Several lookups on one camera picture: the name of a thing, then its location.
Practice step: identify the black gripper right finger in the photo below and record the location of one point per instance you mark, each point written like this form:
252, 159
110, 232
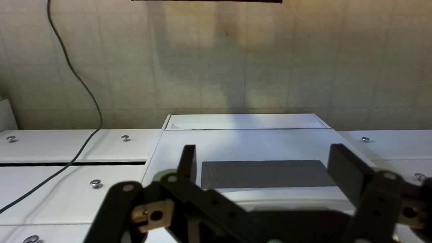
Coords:
379, 203

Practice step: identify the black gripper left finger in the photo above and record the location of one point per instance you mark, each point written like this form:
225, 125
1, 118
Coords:
126, 211

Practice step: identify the white gas stove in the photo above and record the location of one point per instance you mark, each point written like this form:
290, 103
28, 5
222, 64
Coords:
271, 144

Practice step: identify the silver cabinet knob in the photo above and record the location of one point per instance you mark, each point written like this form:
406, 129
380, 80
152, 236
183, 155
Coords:
13, 140
419, 178
126, 138
33, 240
365, 140
97, 184

